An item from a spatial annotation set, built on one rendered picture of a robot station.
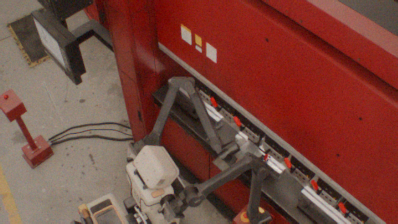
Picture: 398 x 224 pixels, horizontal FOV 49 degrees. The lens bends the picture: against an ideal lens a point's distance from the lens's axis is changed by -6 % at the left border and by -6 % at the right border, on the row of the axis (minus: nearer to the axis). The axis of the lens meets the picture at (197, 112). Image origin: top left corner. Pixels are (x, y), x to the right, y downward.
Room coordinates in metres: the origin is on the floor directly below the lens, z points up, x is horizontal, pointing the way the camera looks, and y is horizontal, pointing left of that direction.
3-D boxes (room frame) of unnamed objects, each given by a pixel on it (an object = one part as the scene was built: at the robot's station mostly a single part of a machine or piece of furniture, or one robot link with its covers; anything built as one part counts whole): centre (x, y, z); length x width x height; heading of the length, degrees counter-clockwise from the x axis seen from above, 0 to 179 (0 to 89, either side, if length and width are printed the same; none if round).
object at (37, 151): (2.17, 1.47, 0.41); 0.25 x 0.20 x 0.83; 131
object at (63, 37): (2.11, 0.87, 1.42); 0.45 x 0.12 x 0.36; 40
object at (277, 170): (1.53, -0.39, 0.92); 0.39 x 0.06 x 0.10; 41
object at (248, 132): (1.59, -0.33, 1.18); 0.15 x 0.09 x 0.17; 41
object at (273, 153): (1.44, -0.47, 1.18); 0.15 x 0.09 x 0.17; 41
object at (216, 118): (1.99, 0.01, 0.92); 0.50 x 0.06 x 0.10; 41
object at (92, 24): (2.37, 0.71, 1.18); 0.40 x 0.24 x 0.07; 41
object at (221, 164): (1.48, -0.24, 1.00); 0.26 x 0.18 x 0.01; 131
